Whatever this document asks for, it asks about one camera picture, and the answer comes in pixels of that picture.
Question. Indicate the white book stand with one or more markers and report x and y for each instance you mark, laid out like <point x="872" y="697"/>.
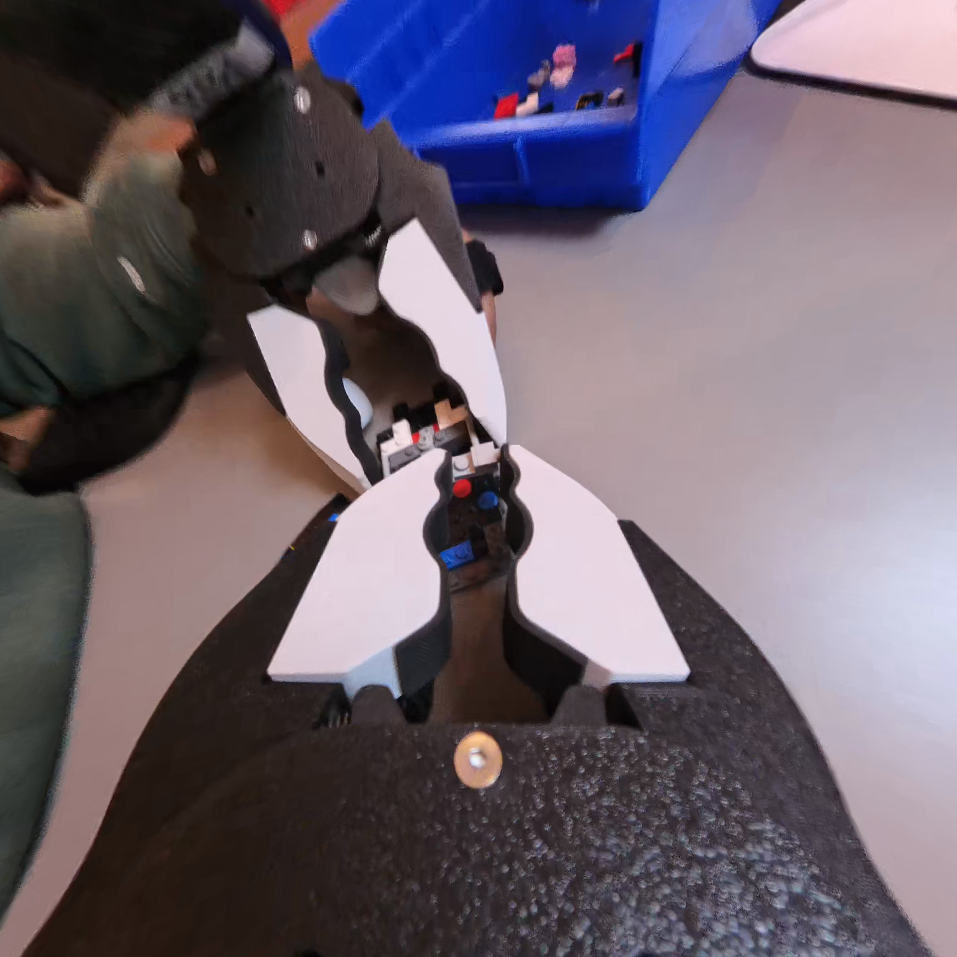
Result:
<point x="882" y="45"/>

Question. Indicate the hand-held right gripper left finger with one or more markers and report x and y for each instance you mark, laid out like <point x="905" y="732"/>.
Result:
<point x="359" y="598"/>

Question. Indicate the blue plastic bin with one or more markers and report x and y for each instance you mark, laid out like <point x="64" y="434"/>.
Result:
<point x="524" y="165"/>

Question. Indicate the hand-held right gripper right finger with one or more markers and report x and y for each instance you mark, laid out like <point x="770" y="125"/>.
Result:
<point x="598" y="598"/>

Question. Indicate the lego car model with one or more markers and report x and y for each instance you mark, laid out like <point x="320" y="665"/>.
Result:
<point x="471" y="516"/>

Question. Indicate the lego pieces pile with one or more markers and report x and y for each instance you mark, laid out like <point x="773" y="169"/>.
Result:
<point x="561" y="68"/>

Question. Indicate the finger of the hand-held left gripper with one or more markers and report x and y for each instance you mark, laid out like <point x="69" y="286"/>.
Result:
<point x="299" y="374"/>
<point x="441" y="299"/>

